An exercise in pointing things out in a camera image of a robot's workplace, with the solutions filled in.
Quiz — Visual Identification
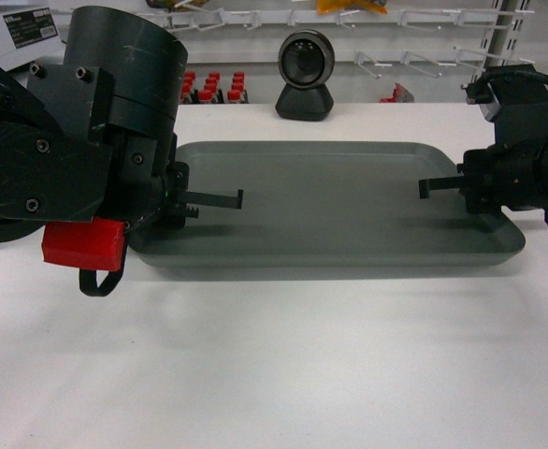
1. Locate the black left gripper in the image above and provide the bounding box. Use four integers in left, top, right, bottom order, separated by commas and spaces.
152, 134, 244, 229

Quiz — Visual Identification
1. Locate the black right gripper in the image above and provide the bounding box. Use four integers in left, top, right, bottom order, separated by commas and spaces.
418, 144, 543, 214

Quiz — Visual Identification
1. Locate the silver metal tray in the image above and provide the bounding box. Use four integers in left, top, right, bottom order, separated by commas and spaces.
130, 141, 526, 268

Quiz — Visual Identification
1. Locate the white checkout table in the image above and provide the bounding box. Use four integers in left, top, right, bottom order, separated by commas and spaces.
0, 100, 548, 449

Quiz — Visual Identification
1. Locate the red spout pouch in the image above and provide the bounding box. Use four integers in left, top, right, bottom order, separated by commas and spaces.
379, 83, 415, 104

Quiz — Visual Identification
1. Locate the black barcode scanner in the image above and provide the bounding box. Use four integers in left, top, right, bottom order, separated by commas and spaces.
275, 29, 335, 122

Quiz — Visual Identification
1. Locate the yellow snack bag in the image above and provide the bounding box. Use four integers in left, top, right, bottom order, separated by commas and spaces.
316, 0, 387, 14

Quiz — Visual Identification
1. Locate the white cash register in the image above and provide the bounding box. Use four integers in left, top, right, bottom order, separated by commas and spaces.
0, 1, 63, 71

